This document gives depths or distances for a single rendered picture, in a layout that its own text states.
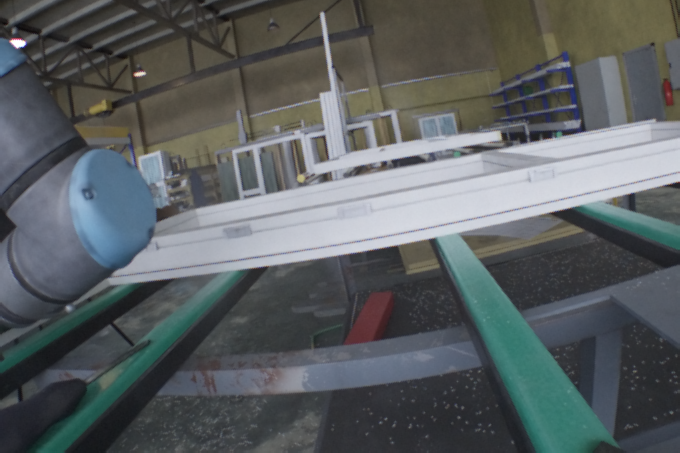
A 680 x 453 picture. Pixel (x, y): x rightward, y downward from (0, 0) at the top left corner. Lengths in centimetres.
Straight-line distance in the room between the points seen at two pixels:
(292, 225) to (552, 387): 45
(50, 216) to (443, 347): 34
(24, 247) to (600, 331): 52
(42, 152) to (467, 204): 52
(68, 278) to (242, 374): 19
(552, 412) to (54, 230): 34
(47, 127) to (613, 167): 72
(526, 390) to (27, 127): 37
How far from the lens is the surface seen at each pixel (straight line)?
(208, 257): 64
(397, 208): 56
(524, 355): 26
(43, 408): 32
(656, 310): 33
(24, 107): 33
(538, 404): 22
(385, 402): 67
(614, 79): 982
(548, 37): 1259
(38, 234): 33
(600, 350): 42
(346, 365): 36
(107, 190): 31
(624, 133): 120
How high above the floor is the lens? 101
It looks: 7 degrees down
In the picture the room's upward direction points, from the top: 11 degrees counter-clockwise
